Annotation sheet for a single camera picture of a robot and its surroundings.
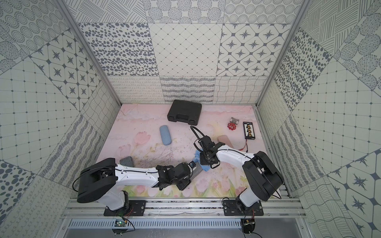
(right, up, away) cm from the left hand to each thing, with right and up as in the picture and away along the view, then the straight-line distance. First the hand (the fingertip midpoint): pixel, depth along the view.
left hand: (190, 181), depth 81 cm
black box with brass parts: (+41, +26, +23) cm, 54 cm away
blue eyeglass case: (-18, +24, +20) cm, 36 cm away
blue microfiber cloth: (+4, +10, +6) cm, 13 cm away
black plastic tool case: (-5, +40, +34) cm, 53 cm away
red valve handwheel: (+28, +30, +23) cm, 47 cm away
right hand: (+9, +8, +7) cm, 14 cm away
